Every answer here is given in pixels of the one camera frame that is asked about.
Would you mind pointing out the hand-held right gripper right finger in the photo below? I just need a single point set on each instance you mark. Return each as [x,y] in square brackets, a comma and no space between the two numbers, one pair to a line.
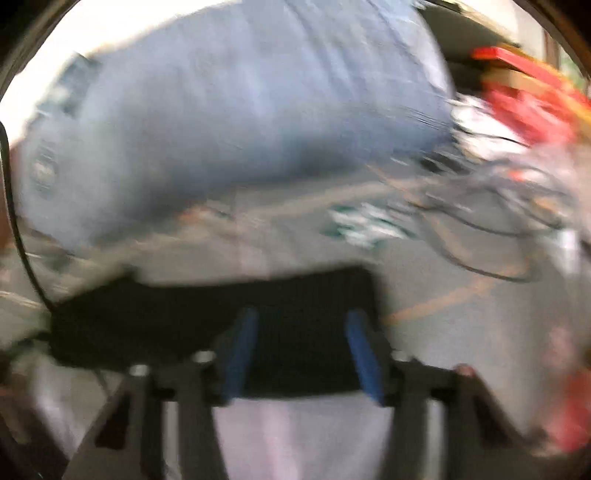
[364,360]

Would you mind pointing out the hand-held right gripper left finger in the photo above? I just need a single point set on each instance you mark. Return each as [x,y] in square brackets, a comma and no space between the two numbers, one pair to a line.
[240,355]

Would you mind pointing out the blue plaid pillow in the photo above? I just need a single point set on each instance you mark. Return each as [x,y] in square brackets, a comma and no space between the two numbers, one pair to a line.
[231,115]

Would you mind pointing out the red blurred object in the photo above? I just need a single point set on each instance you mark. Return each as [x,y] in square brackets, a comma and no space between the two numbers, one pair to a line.
[531,101]

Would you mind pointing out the grey printed bedsheet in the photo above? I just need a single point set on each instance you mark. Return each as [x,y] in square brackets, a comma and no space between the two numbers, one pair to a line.
[461,323]

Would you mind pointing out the black pants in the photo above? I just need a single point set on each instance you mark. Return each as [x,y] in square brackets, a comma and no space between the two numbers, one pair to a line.
[300,300]

